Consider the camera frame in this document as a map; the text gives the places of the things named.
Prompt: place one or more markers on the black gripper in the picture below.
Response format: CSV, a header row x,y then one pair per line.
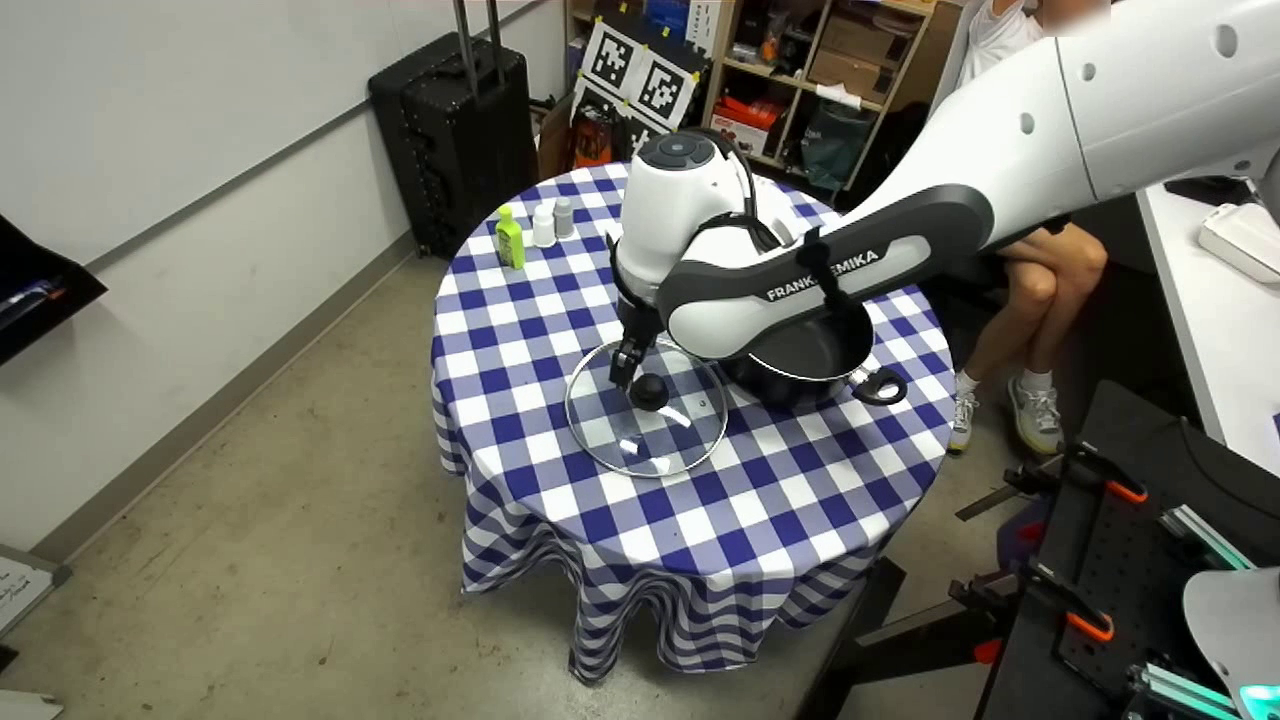
x,y
639,308

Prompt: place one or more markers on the round glass table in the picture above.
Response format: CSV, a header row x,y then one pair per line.
x,y
652,449

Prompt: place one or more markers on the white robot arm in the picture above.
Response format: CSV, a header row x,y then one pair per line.
x,y
1133,105

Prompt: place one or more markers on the grey shaker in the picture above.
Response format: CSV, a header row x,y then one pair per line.
x,y
564,223

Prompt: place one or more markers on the white shaker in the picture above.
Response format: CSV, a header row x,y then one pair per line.
x,y
542,224

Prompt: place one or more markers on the green plastic bottle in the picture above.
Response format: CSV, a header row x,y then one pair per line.
x,y
509,239

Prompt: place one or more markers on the blue white checkered tablecloth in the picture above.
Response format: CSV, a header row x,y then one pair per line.
x,y
694,533

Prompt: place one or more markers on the white box with red print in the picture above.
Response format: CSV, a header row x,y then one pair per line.
x,y
745,121

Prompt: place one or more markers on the black white fiducial tag board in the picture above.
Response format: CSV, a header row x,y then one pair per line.
x,y
608,56
665,88

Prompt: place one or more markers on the teal bag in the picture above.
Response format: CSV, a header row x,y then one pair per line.
x,y
834,145

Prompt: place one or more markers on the black wheeled suitcase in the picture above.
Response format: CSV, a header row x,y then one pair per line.
x,y
455,132

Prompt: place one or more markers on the white sneaker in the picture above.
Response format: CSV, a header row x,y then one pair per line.
x,y
1037,422
963,416

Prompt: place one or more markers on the wooden storage shelf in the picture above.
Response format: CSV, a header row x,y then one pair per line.
x,y
803,55

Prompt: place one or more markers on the black metal floor base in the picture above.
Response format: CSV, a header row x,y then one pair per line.
x,y
881,642

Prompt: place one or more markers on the woman in grey top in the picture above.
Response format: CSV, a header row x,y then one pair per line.
x,y
1045,285

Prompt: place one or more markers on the black stand with orange clamps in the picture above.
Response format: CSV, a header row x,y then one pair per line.
x,y
1144,533

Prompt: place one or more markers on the white desk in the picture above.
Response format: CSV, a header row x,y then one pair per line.
x,y
1214,347

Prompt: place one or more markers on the white keyboard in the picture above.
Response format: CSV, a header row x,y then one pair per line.
x,y
1242,247

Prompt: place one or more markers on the white paper sheet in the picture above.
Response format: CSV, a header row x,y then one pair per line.
x,y
24,594

